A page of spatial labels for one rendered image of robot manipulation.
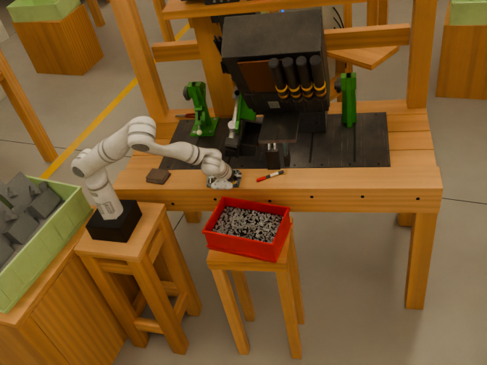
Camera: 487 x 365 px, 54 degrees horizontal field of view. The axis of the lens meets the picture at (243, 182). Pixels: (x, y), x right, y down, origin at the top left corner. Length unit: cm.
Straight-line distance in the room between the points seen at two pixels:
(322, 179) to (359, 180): 16
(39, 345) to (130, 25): 154
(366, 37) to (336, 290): 138
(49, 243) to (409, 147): 169
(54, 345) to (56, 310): 17
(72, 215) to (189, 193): 56
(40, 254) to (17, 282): 15
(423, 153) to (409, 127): 21
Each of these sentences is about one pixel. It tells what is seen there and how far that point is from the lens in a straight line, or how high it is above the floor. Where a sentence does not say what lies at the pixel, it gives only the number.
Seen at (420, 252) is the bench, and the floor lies 48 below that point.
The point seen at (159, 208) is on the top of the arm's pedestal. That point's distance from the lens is 226.
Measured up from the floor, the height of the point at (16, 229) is 91.
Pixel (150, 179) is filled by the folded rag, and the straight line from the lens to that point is 232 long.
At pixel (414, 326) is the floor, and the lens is 276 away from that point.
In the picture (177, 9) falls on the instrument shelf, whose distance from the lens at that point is 232.
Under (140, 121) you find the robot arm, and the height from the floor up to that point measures 149.
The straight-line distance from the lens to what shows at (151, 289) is 228.
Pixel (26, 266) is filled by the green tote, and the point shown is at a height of 88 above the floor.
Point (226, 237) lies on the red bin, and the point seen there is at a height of 91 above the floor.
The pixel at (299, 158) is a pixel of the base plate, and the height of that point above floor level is 90.
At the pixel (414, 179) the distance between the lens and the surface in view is 215.
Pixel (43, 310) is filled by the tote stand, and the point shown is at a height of 70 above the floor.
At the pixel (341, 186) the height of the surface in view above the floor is 90.
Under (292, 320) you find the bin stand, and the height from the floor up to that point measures 37.
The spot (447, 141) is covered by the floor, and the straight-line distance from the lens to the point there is 384.
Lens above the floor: 234
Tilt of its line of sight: 41 degrees down
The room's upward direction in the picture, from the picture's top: 12 degrees counter-clockwise
